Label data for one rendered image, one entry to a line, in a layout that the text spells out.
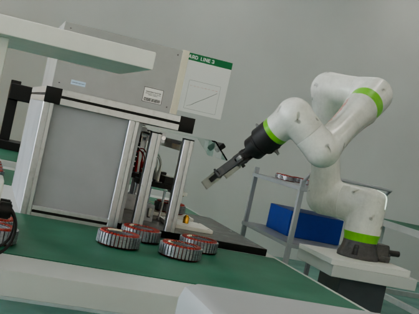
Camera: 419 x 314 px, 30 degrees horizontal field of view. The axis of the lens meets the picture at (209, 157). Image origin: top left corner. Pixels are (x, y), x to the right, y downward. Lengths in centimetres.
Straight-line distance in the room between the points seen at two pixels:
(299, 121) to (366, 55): 648
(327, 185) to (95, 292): 145
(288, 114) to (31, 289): 105
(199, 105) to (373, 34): 211
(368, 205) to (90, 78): 106
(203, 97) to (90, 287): 661
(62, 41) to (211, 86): 663
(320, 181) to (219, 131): 535
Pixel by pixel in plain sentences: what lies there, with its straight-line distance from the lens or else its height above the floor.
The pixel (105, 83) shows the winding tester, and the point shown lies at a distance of 239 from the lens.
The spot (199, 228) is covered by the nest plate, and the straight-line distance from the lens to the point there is 250.
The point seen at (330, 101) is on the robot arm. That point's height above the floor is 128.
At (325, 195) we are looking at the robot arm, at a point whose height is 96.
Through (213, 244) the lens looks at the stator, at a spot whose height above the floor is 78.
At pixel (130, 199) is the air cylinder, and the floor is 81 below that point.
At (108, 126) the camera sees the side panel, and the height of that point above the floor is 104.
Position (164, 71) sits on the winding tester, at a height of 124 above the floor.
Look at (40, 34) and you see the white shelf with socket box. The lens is 149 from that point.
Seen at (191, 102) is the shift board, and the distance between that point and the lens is 803.
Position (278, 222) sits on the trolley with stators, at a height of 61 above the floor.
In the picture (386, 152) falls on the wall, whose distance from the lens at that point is 889.
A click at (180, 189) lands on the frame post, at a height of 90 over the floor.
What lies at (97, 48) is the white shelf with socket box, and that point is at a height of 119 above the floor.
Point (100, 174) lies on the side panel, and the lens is 228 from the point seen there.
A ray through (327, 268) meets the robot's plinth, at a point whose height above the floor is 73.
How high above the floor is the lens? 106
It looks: 1 degrees down
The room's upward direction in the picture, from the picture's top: 12 degrees clockwise
